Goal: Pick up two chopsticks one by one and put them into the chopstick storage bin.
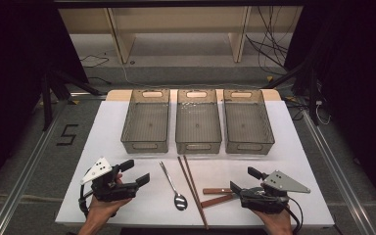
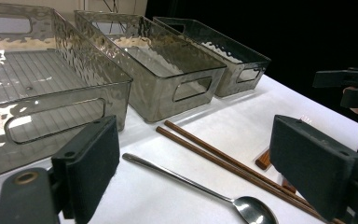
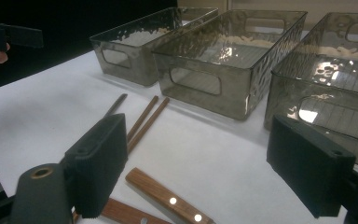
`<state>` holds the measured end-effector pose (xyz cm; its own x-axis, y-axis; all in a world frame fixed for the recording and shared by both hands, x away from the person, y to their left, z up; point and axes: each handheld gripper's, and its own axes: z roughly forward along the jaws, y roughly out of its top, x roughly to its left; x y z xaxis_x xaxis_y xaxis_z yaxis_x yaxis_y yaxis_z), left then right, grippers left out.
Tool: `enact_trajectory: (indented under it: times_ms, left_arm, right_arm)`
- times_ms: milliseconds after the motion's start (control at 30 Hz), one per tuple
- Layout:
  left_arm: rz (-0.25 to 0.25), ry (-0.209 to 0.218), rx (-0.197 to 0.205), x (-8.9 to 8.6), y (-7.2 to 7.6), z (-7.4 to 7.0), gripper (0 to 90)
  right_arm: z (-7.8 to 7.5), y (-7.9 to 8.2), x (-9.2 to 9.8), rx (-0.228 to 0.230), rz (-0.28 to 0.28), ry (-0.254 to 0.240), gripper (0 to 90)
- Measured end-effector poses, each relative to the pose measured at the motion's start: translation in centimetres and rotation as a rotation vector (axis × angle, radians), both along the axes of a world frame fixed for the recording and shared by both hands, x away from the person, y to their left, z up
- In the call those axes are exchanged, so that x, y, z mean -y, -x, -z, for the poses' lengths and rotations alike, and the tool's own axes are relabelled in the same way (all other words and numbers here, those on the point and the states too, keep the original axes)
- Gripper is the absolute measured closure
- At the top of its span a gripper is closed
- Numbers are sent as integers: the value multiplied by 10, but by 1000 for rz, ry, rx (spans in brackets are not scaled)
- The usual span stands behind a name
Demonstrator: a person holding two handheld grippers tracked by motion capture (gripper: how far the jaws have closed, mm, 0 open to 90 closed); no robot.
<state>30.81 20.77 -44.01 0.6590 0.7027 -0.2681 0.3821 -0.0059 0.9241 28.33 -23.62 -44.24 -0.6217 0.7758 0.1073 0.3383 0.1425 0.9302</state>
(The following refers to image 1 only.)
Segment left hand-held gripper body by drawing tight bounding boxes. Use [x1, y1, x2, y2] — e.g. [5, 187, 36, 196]
[79, 157, 139, 203]

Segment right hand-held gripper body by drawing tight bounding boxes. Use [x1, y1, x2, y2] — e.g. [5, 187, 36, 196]
[240, 169, 311, 214]

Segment wooden-handled metal utensil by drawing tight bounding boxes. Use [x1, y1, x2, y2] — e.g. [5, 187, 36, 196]
[200, 194, 240, 209]
[203, 187, 234, 196]

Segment metal spoon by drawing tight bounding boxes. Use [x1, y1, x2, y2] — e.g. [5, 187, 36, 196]
[158, 161, 189, 212]

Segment smoky transparent plastic bin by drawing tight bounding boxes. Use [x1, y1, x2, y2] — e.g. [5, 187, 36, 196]
[174, 88, 223, 155]
[120, 88, 171, 155]
[222, 88, 276, 156]

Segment brown wooden chopstick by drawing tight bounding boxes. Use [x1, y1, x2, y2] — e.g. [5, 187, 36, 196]
[183, 155, 207, 219]
[176, 156, 210, 230]

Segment person's left hand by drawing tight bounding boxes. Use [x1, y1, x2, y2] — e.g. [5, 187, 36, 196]
[85, 196, 133, 226]

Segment white table cover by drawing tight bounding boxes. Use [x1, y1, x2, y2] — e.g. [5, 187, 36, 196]
[54, 99, 336, 228]

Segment black metal stand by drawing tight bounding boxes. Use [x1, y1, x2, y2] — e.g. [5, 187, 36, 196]
[260, 58, 321, 126]
[40, 70, 104, 131]

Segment black curtain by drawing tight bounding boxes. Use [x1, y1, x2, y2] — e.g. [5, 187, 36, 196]
[0, 0, 89, 201]
[285, 0, 376, 216]

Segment light wooden shelf unit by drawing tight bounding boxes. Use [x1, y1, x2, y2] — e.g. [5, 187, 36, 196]
[58, 6, 305, 65]

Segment left hand-held gripper black cable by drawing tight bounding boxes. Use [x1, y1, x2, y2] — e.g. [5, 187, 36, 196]
[78, 184, 95, 218]

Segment hand-held gripper black cable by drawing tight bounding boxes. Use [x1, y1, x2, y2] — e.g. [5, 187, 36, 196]
[286, 195, 305, 235]
[78, 184, 95, 218]

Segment right hand-held gripper black cable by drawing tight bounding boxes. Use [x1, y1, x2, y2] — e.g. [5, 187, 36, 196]
[286, 195, 305, 235]

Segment aluminium floor rail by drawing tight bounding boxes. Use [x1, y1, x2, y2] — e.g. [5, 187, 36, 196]
[302, 109, 376, 235]
[0, 97, 71, 235]

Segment white plug with cable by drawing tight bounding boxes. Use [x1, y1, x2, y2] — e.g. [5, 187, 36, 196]
[314, 99, 332, 125]

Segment thin black floor cable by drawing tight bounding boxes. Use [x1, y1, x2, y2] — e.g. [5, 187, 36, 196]
[79, 53, 111, 69]

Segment bundle of black cables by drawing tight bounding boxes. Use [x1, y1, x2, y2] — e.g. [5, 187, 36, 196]
[245, 6, 290, 76]

